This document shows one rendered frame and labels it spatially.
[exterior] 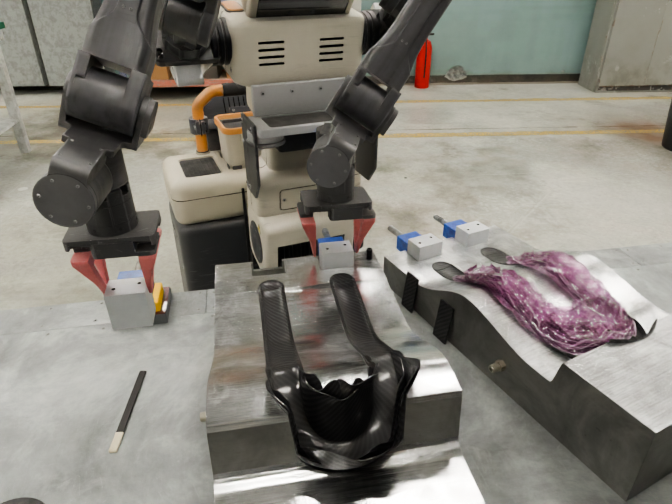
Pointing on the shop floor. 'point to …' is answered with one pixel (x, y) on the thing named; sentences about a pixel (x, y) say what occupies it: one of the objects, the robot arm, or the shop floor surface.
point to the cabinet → (629, 47)
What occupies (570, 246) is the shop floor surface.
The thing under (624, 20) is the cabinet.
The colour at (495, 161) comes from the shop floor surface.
